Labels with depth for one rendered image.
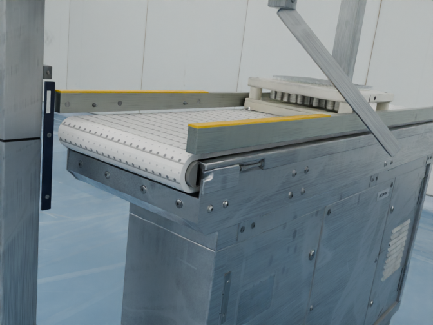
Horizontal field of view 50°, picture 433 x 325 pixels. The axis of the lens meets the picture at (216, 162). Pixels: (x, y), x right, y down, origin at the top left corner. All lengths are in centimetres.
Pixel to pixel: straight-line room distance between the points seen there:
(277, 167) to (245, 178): 8
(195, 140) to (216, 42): 410
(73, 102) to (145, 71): 440
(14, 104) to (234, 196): 33
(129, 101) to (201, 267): 30
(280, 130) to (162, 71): 435
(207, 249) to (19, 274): 30
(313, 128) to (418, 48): 321
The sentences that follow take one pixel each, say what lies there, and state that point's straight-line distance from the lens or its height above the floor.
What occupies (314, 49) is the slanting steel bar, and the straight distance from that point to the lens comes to 70.
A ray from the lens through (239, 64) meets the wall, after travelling 448.
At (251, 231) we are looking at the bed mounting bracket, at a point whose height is 73.
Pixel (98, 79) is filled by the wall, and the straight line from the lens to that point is 562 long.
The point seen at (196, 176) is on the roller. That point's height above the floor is 86.
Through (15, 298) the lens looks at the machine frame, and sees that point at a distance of 83.
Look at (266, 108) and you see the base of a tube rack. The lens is 102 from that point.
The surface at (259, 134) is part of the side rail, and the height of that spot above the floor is 91.
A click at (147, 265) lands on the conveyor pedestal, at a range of 83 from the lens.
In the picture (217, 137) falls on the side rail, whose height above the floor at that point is 91.
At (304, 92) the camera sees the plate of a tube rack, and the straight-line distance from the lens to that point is 98.
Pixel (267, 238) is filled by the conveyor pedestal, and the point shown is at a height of 69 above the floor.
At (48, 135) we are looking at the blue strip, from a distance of 75.
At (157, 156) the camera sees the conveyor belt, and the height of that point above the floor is 87.
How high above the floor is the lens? 101
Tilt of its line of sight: 14 degrees down
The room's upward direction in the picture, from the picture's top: 7 degrees clockwise
